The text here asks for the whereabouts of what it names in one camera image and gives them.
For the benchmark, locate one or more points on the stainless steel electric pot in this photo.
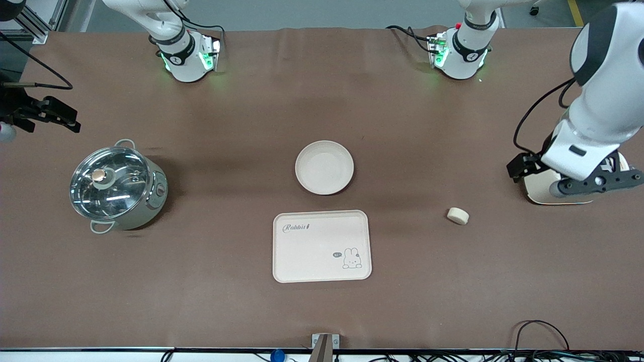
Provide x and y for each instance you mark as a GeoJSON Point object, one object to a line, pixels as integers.
{"type": "Point", "coordinates": [151, 201]}

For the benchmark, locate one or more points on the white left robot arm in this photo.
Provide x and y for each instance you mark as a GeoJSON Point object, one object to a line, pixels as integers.
{"type": "Point", "coordinates": [611, 75]}

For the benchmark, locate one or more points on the blue round object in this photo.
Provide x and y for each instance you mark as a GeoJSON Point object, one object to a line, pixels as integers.
{"type": "Point", "coordinates": [277, 356]}

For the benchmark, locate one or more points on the white two-slot toaster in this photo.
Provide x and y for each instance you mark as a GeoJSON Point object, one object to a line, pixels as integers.
{"type": "Point", "coordinates": [538, 191]}

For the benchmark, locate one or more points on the cream round plate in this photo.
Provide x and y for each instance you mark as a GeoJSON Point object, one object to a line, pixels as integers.
{"type": "Point", "coordinates": [324, 168]}

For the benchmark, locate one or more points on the cream rabbit print tray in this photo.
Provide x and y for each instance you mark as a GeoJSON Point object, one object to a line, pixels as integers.
{"type": "Point", "coordinates": [312, 251]}

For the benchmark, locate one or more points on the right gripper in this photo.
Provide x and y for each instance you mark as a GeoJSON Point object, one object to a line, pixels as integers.
{"type": "Point", "coordinates": [14, 104]}

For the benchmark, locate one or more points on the brown table cover mat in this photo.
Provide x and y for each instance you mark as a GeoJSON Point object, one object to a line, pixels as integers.
{"type": "Point", "coordinates": [201, 291]}

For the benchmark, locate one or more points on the metal table edge bracket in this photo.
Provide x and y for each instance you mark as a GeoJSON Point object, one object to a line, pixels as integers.
{"type": "Point", "coordinates": [324, 347]}

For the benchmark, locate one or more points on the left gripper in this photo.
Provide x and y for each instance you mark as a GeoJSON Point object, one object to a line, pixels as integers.
{"type": "Point", "coordinates": [523, 165]}

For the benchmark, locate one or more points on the small round white bun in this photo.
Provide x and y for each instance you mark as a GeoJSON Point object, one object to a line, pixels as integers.
{"type": "Point", "coordinates": [458, 215]}

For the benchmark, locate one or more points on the glass pot lid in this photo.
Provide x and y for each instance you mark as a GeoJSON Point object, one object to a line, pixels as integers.
{"type": "Point", "coordinates": [110, 183]}

